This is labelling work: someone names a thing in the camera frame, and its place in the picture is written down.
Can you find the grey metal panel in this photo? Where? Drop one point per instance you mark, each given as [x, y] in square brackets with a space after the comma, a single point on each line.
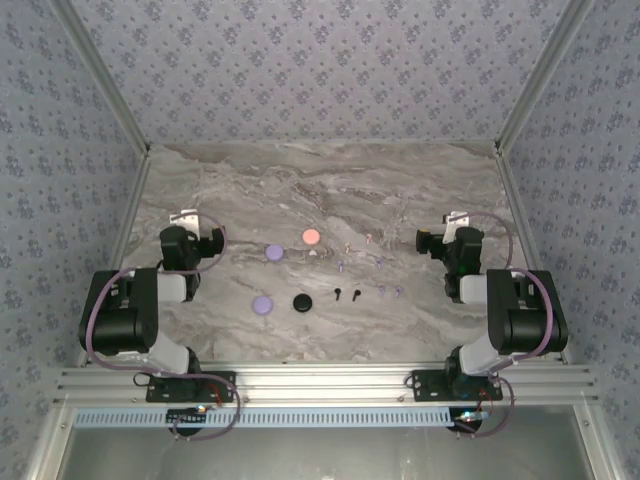
[320, 455]

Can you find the purple round earbud case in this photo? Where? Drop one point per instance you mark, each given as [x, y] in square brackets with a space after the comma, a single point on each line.
[263, 304]
[274, 252]

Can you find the black round earbud case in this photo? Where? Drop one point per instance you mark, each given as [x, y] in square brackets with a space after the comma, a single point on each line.
[302, 302]

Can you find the small circuit board with LEDs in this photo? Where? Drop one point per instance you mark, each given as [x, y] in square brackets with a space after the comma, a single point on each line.
[187, 415]
[470, 419]

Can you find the aluminium frame post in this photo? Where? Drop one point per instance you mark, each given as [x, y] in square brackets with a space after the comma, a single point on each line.
[544, 75]
[597, 440]
[102, 75]
[49, 445]

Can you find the pink round earbud case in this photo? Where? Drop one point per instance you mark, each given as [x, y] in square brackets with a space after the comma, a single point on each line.
[311, 236]

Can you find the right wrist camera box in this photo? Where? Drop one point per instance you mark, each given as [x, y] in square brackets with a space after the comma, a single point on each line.
[457, 220]

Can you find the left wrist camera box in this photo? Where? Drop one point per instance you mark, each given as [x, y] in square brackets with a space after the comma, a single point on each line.
[185, 218]

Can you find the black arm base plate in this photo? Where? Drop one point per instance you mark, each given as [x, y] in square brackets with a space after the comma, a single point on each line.
[425, 387]
[225, 377]

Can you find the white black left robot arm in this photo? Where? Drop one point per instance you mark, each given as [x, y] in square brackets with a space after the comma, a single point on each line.
[125, 320]

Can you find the wide aluminium mounting rail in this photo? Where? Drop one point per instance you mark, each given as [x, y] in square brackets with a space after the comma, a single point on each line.
[320, 385]

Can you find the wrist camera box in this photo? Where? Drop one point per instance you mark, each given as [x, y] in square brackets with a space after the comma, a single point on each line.
[457, 220]
[185, 218]

